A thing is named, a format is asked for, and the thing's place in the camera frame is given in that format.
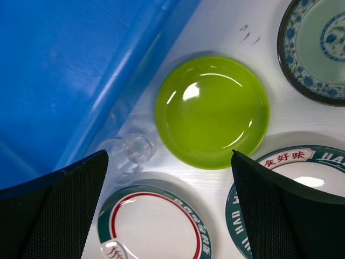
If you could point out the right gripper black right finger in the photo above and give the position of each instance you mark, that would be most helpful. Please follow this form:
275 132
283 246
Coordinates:
284 218

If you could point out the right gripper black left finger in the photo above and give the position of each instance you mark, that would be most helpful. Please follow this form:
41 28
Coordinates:
50 216

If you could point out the white plate dark teal rim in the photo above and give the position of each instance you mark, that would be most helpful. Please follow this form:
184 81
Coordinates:
318 167

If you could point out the white plate green red rim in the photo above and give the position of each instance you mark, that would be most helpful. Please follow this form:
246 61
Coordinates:
143 221

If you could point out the clear plastic cup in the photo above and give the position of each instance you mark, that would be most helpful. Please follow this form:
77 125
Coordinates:
128 156

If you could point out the lime green plate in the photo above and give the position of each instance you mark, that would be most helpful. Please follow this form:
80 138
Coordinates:
209 107

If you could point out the blue floral pattern plate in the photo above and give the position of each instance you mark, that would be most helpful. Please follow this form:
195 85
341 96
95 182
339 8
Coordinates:
310 48

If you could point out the blue plastic bin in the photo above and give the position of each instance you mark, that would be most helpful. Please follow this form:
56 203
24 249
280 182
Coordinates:
69 66

